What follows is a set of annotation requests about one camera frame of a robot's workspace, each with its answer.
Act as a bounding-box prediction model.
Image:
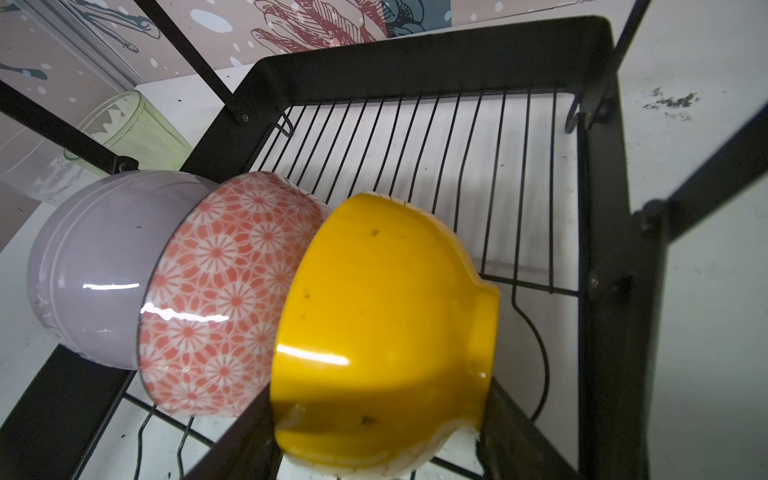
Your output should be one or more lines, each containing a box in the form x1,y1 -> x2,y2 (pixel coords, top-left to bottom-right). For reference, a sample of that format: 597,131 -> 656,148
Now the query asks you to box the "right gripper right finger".
476,378 -> 579,480

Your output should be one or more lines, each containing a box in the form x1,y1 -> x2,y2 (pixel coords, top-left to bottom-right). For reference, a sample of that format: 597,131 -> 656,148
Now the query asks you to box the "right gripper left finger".
185,386 -> 282,480

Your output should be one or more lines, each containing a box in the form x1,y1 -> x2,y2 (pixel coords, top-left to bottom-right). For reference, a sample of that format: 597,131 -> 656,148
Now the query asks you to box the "pink floral pattern bowl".
138,172 -> 330,417

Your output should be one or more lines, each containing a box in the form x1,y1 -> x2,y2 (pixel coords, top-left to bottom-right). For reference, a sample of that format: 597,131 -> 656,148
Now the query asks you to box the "yellow ceramic bowl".
270,192 -> 500,479

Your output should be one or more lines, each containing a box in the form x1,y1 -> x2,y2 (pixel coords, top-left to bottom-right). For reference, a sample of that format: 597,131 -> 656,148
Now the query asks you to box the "green glass tumbler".
78,90 -> 192,171

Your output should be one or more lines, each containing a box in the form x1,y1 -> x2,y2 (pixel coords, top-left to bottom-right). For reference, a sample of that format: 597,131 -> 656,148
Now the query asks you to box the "clear glass tumbler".
30,156 -> 98,205

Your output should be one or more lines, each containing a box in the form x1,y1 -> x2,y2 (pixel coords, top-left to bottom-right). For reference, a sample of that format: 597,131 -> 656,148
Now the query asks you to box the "black two-tier dish rack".
0,0 -> 768,480

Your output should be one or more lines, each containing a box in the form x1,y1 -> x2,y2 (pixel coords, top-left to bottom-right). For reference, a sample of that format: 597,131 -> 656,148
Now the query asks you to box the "lilac ceramic bowl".
27,171 -> 218,370

